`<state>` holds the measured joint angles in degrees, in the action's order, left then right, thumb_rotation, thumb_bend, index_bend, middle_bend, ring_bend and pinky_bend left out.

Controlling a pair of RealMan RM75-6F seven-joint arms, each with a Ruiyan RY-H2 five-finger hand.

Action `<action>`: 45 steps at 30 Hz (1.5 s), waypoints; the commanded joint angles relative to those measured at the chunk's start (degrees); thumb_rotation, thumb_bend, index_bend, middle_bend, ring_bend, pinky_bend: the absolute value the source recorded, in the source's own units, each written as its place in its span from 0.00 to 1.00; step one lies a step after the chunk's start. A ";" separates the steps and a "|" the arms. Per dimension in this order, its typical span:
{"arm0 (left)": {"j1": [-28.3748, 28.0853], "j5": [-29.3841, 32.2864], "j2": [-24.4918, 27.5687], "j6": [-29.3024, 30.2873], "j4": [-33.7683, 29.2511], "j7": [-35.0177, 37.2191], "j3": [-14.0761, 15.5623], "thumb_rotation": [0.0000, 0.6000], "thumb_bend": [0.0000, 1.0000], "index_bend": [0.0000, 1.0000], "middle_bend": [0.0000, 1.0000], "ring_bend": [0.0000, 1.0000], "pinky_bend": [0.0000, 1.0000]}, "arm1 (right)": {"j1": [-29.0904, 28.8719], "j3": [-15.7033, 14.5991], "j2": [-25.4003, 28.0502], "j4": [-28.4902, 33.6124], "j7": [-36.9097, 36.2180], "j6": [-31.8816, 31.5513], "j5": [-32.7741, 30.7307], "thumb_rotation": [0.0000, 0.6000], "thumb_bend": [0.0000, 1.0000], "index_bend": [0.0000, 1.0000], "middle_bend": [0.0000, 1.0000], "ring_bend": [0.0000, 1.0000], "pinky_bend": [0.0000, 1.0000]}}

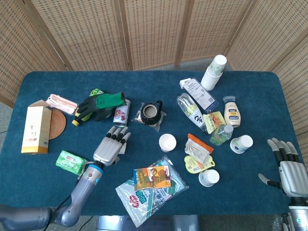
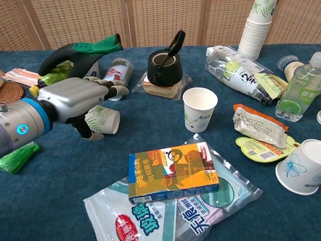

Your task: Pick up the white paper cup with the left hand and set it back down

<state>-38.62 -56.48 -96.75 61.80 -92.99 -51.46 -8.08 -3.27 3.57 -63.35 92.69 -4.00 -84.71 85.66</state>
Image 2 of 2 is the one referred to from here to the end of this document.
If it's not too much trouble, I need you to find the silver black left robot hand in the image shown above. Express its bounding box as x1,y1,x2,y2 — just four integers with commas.
37,76,130,142

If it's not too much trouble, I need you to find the paper cup green leaf print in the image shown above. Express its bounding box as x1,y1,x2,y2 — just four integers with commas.
85,105,121,135

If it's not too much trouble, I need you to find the white paper cup blue logo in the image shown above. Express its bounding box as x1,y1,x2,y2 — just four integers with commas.
182,87,219,134

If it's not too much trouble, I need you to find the paper cup blue butterfly print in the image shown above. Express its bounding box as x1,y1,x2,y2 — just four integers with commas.
275,139,321,196

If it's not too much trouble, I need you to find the green bottle yellow cap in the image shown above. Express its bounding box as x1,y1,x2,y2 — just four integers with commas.
28,60,75,98

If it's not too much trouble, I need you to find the green black work glove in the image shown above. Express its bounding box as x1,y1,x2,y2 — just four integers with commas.
38,33,124,79

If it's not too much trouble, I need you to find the drink can red print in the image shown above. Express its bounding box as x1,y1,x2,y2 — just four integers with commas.
103,58,133,102

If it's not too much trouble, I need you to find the pink white blister pack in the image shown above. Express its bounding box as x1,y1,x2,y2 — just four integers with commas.
3,67,41,87

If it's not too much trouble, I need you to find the round woven rattan coaster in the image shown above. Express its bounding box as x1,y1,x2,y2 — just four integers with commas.
0,81,25,104

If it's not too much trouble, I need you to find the green tissue pack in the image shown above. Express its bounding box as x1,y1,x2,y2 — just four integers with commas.
0,141,41,175

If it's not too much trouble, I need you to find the blue tablecloth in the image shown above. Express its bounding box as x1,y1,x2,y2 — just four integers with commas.
0,44,321,241

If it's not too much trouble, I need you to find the black teapot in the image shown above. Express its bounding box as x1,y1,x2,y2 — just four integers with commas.
146,29,187,88

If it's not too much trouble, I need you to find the bamboo folding screen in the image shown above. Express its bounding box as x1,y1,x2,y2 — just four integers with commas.
0,0,321,52

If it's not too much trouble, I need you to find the orange blue cookie box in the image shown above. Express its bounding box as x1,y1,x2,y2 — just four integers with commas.
128,141,220,205

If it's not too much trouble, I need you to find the clear bag of cloths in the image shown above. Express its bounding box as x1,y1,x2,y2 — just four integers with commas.
83,133,264,241

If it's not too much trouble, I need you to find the silver orange snack packet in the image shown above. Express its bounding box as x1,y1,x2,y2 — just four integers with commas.
232,103,289,150

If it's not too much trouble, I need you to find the stack of paper cups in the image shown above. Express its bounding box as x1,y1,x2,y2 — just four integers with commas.
237,0,279,61

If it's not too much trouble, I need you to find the yellow green flat pouch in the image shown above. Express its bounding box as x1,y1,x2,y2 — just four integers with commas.
253,72,289,100
235,135,301,164

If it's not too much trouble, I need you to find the beige mayonnaise squeeze bottle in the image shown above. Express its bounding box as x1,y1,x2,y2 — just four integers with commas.
276,55,305,84

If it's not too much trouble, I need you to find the clear water bottle lime label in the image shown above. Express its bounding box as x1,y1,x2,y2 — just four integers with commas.
274,51,321,123

